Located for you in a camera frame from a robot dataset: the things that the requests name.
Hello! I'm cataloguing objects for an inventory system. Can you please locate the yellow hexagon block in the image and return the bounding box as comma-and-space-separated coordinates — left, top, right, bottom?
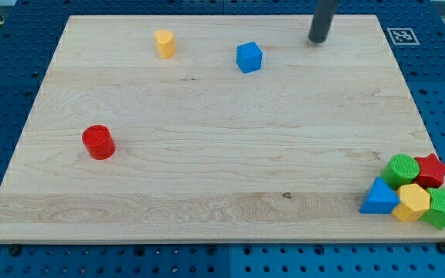
391, 183, 430, 222

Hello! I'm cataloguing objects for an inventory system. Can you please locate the green star block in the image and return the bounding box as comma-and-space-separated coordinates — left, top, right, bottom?
419, 187, 445, 230

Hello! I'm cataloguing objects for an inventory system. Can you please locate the white fiducial marker tag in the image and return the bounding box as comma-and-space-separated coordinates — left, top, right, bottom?
387, 27, 420, 46

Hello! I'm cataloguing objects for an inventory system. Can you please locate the red cylinder block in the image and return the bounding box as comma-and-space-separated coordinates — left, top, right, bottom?
82, 125, 116, 160

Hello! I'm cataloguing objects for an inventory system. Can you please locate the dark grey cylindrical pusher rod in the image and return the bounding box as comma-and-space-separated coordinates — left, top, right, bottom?
308, 0, 339, 43

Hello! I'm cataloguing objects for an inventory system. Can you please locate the wooden board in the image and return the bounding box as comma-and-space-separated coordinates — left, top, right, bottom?
0, 15, 445, 244

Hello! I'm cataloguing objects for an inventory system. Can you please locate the red star block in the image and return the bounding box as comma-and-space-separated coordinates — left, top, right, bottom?
413, 153, 445, 188

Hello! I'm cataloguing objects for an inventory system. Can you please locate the blue cube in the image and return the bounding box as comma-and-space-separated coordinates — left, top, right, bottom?
236, 42, 263, 73

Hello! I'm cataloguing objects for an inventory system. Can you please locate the blue triangle block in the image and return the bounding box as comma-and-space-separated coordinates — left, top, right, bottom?
359, 177, 400, 214

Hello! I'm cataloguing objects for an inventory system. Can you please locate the green cylinder block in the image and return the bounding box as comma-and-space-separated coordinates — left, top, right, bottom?
380, 154, 420, 191

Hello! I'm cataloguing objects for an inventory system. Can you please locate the yellow heart block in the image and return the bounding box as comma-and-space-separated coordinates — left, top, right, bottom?
154, 29, 176, 59

